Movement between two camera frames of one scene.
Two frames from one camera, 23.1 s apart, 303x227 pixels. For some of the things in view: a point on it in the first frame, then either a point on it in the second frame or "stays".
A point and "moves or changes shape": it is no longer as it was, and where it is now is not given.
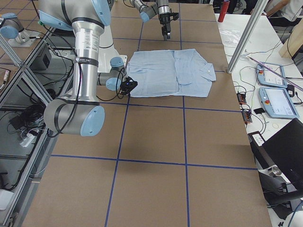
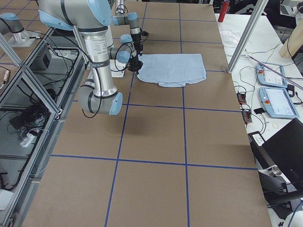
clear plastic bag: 230,37 stays
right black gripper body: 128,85 to 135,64
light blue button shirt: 181,72 moves or changes shape
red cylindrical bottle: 223,11 stays
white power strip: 26,141 stays
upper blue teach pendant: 267,78 stays
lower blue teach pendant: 278,103 stays
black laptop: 280,162 stays
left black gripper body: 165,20 to 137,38
